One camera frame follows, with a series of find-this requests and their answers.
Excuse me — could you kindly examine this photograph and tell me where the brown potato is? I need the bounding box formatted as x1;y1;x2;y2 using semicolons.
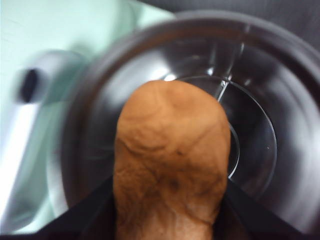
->
113;79;232;240

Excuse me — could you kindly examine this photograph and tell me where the green griddle cover, silver handle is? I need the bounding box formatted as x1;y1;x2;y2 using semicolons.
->
0;0;176;233

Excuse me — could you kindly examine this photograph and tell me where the mint green pot with handle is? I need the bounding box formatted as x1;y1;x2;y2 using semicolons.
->
60;9;320;237

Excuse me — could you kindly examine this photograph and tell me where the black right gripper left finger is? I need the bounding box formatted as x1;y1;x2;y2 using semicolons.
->
9;174;119;240

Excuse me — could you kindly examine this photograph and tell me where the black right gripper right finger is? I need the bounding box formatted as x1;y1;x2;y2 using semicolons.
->
212;180;312;240

